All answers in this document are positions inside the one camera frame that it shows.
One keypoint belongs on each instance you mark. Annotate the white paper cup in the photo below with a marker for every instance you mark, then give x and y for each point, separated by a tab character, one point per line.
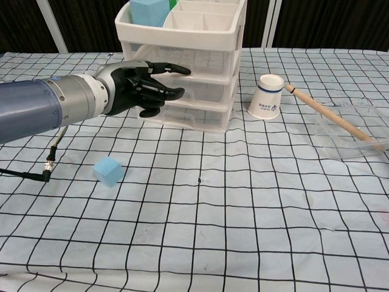
266	98

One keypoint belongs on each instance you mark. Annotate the green plastic soda bottle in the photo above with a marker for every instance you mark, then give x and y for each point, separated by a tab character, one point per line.
174	3

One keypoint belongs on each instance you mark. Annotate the white plastic drawer organizer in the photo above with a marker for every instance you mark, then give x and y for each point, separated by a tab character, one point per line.
182	38

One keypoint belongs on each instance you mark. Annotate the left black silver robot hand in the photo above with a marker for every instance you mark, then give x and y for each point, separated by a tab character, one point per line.
121	85

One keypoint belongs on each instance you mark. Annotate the small blue foam cube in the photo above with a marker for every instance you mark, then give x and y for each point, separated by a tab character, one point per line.
107	171

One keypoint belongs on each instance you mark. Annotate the large blue foam cube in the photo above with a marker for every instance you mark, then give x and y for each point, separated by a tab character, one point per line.
149	13

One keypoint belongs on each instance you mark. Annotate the clear plastic drawer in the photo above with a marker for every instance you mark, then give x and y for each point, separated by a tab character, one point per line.
206	61
188	117
206	92

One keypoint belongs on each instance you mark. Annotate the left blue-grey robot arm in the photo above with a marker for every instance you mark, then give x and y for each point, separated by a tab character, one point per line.
39	106

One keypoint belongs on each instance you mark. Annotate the clear plastic tray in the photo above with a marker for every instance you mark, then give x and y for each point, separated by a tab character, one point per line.
355	140

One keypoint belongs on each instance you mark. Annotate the checkered white tablecloth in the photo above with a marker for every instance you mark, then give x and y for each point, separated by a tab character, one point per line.
212	213

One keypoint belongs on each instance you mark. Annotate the white partition frame post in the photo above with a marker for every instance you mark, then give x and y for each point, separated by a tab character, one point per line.
272	24
53	27

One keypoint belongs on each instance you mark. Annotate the wooden stick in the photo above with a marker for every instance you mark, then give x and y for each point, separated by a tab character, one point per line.
331	117

